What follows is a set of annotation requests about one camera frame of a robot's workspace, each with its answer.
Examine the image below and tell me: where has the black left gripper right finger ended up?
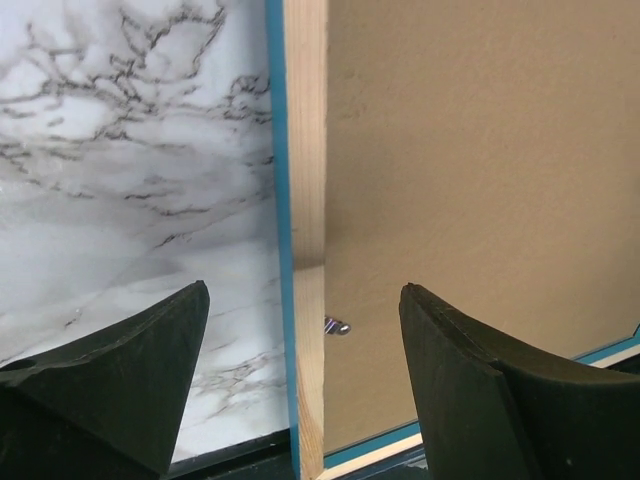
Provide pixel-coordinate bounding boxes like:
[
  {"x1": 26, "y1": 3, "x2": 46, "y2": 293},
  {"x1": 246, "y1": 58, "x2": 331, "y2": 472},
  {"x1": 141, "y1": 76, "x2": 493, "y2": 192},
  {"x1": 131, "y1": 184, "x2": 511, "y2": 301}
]
[{"x1": 399, "y1": 284, "x2": 639, "y2": 479}]

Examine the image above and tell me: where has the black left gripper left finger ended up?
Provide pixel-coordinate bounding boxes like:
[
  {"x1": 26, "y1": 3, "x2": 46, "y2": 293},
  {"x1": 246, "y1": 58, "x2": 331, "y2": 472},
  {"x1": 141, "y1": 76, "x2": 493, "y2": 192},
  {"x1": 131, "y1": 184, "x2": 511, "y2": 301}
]
[{"x1": 1, "y1": 281, "x2": 210, "y2": 479}]

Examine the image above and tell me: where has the brown backing board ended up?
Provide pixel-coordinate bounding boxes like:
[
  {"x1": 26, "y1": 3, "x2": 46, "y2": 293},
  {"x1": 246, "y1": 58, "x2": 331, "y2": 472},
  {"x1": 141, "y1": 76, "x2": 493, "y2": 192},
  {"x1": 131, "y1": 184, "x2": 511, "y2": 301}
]
[{"x1": 324, "y1": 1, "x2": 639, "y2": 452}]

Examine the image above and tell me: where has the blue wooden picture frame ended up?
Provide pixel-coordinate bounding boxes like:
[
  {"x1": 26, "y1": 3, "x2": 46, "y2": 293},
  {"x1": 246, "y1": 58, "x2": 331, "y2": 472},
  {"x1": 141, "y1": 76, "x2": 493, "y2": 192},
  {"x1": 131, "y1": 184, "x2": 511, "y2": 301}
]
[{"x1": 266, "y1": 1, "x2": 639, "y2": 479}]

